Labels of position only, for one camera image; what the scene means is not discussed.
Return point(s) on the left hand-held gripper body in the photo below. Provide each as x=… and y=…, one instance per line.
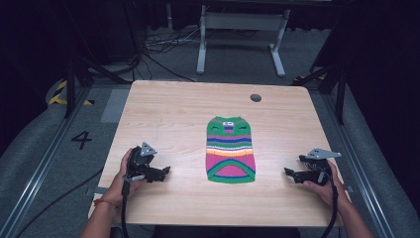
x=138, y=162

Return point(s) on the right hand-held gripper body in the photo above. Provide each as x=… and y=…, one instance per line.
x=317, y=167

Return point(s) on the striped knit pet sweater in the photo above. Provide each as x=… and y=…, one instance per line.
x=230, y=152

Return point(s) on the person's right hand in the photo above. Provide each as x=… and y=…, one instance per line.
x=327, y=191

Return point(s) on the person's left hand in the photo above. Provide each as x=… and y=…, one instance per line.
x=123, y=188

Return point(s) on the grey round table grommet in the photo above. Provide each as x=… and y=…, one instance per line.
x=256, y=97

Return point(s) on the black metal stand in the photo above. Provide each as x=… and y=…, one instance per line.
x=340, y=89
x=71, y=86

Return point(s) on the aluminium floor rail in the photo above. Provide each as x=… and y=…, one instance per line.
x=39, y=172
x=360, y=172

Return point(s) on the white metal desk frame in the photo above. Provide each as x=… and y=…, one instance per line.
x=244, y=21

